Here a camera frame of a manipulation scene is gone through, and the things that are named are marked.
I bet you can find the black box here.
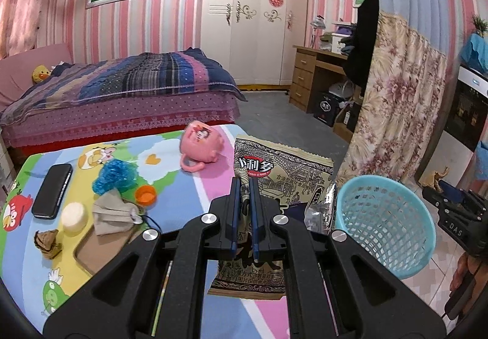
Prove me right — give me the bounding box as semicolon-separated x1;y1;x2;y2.
313;91;342;128

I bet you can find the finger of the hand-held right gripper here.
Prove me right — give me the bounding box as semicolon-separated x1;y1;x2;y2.
440;181;485;210
422;187;464;212

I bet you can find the pink curtain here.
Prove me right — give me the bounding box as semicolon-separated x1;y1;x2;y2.
0;0;50;59

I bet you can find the white board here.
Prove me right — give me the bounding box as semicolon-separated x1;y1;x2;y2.
415;129;477;187

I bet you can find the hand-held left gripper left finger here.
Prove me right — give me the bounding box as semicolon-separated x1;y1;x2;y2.
43;177;245;339

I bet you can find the blue plastic bag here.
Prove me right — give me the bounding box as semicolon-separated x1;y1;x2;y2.
92;160;140;195

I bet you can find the black hanging garment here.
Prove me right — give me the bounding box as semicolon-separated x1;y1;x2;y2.
345;0;380;88

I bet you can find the light blue plastic basket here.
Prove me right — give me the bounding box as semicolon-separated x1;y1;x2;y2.
335;175;437;279

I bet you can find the pink cartoon mug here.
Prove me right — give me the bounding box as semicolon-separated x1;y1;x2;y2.
179;120;224;172

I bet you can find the wooden desk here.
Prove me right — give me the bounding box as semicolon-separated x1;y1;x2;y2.
289;45;367;115

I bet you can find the grey cloth pouch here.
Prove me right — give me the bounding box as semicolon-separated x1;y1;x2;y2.
91;188;147;237

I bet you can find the white wardrobe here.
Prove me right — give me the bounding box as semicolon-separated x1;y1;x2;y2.
201;0;307;90

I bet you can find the beige plastic tray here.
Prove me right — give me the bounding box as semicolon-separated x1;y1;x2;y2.
74;225;153;279

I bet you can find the desk lamp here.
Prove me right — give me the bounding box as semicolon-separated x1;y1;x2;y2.
310;15;326;48

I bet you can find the dark printed snack bag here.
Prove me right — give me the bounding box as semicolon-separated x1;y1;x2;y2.
208;135;338;302

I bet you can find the person's right hand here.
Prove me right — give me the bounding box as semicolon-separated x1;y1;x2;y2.
452;253;475;288

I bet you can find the brown paper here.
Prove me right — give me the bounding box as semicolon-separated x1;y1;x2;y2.
34;229;62;260
419;167;450;191

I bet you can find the cardboard box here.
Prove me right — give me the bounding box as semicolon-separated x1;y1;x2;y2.
335;103;361;141

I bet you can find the orange bottle cap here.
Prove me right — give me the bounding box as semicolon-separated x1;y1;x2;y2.
135;184;158;206

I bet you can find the blue and floral curtain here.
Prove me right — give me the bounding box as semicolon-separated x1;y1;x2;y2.
335;0;462;202

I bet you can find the blue cloth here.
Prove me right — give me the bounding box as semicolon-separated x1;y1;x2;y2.
459;32;488;73

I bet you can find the striped quilt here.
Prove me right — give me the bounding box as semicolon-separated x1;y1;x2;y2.
0;48;248;126

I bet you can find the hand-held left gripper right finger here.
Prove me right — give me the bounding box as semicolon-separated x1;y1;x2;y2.
249;179;447;339

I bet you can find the black rectangular case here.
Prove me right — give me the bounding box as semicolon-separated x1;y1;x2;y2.
31;163;73;219

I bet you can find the white round soap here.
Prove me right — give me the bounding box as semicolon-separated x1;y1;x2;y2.
61;202;88;237

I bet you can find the white fan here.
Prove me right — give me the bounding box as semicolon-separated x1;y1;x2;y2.
328;80;355;99

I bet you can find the yellow duck plush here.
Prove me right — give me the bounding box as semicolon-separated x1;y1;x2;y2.
31;65;52;84

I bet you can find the white box on desk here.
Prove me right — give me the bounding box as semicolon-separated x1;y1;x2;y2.
330;21;359;54

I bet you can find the pink bed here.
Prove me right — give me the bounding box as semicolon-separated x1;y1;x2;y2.
0;44;248;157

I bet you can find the cartoon print tablecloth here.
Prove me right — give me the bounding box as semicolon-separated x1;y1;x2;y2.
0;123;340;339

